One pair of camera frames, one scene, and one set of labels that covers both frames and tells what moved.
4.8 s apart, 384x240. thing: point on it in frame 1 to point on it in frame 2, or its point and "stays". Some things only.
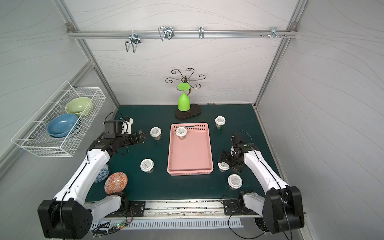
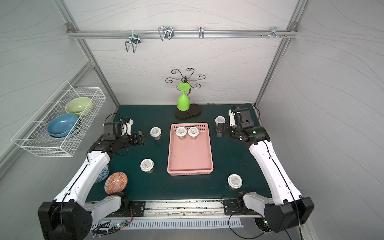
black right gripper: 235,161 to 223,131
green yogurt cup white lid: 220,121 stays
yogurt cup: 223,166 to 193,132
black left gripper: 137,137 stays
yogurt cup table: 156,132 stays
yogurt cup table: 146,165 stays
